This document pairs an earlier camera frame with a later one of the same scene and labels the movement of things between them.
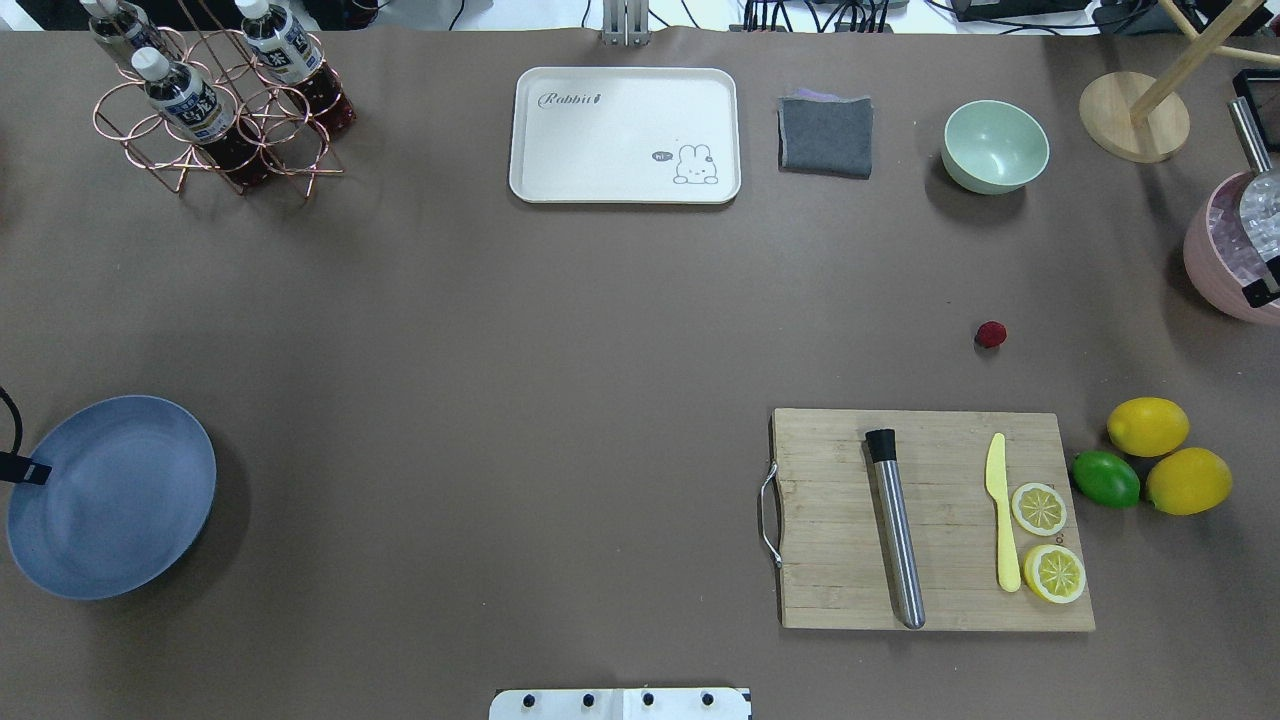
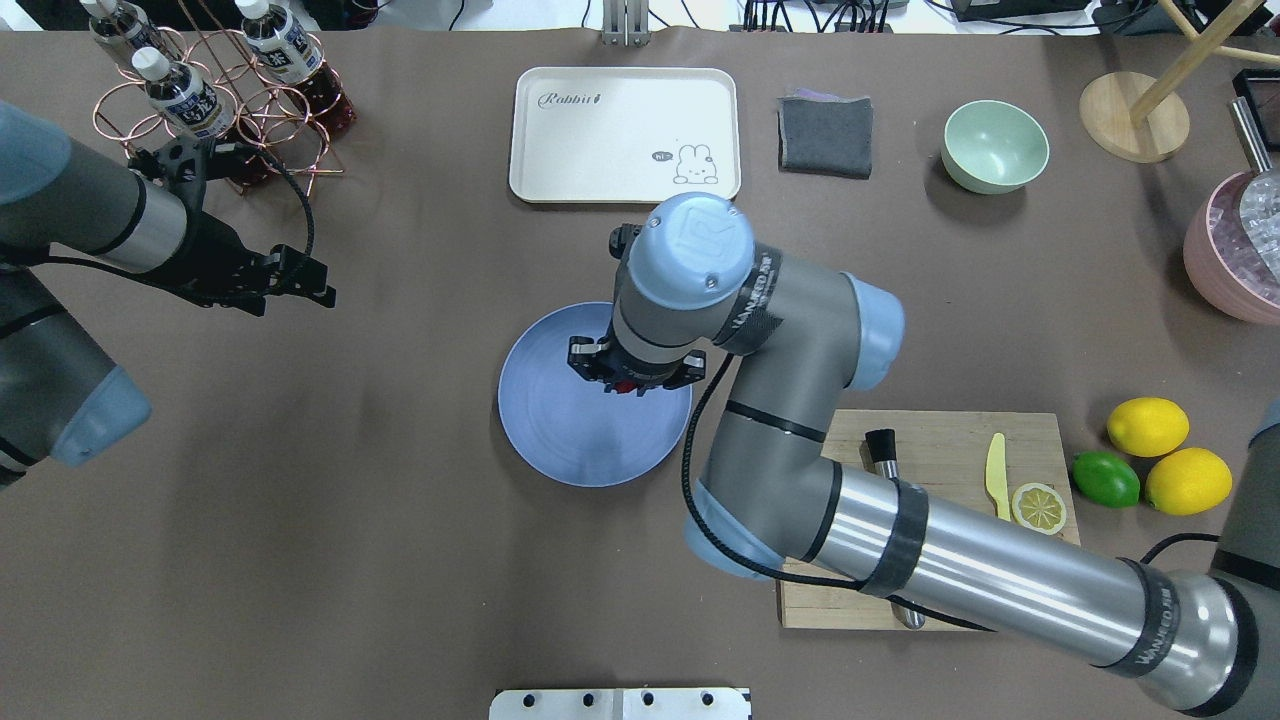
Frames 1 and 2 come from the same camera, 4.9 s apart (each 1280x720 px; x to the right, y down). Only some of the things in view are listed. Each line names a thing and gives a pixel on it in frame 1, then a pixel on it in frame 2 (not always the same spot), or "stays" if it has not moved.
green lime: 1106,479 stays
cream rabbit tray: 625,135 stays
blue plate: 130,485 → 570,430
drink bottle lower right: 122,24 stays
